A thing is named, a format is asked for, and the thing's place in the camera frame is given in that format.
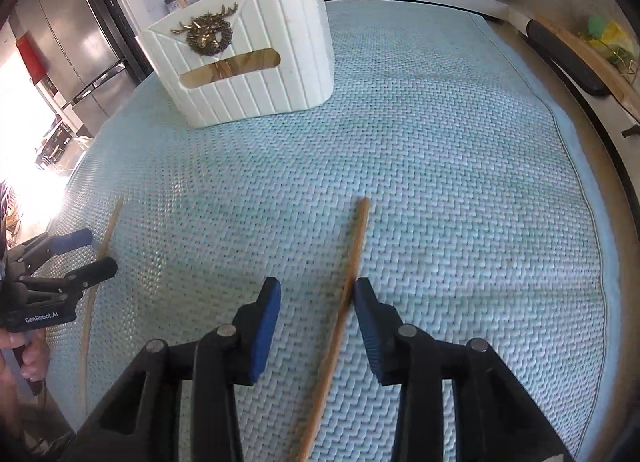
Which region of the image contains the person's left hand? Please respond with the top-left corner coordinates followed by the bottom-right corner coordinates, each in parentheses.
top-left (1, 329), bottom-right (50, 425)

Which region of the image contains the light blue woven table mat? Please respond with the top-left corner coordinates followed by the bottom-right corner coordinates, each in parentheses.
top-left (47, 0), bottom-right (620, 461)

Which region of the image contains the bag of colourful sponges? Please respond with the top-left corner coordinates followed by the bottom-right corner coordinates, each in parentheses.
top-left (580, 16), bottom-right (639, 84)

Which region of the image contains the wooden cutting board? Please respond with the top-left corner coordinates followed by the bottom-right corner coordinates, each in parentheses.
top-left (526, 19), bottom-right (639, 122)

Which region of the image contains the grey steel refrigerator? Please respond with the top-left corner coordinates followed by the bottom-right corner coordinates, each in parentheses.
top-left (3, 0), bottom-right (151, 137)

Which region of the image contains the cream utensil holder box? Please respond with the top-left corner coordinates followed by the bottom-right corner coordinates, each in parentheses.
top-left (137, 0), bottom-right (334, 128)

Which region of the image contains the red hanging cloth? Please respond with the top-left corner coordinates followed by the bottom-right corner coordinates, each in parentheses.
top-left (15, 34), bottom-right (47, 85)

